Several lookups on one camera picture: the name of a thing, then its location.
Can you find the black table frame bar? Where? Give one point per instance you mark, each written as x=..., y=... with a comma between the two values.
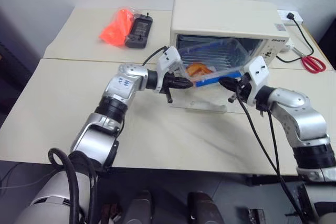
x=270, y=179

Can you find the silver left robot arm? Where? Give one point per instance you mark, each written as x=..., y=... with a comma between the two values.
x=123, y=83

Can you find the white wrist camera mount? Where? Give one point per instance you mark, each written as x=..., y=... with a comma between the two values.
x=258, y=73
x=168, y=58

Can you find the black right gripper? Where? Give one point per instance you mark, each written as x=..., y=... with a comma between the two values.
x=245, y=87

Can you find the cream toaster oven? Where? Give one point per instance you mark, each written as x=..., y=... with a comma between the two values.
x=223, y=16

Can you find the clear food container blue lid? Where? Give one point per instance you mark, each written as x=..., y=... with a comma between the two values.
x=223, y=51

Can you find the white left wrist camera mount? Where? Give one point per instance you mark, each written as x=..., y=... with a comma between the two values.
x=168, y=58

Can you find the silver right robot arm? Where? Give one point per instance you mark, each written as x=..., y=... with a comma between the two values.
x=291, y=103

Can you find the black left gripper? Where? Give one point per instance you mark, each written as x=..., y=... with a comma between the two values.
x=169, y=81

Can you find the black handheld device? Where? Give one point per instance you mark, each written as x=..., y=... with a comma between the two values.
x=139, y=31

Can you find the orange plastic bag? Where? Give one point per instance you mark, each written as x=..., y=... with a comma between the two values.
x=115, y=30

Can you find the orange food pieces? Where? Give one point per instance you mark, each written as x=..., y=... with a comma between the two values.
x=197, y=69

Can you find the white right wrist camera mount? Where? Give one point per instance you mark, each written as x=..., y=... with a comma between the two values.
x=258, y=73

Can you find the white power strip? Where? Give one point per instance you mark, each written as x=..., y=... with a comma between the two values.
x=284, y=16

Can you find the dark rounded block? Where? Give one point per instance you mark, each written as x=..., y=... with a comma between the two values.
x=203, y=208
x=140, y=208

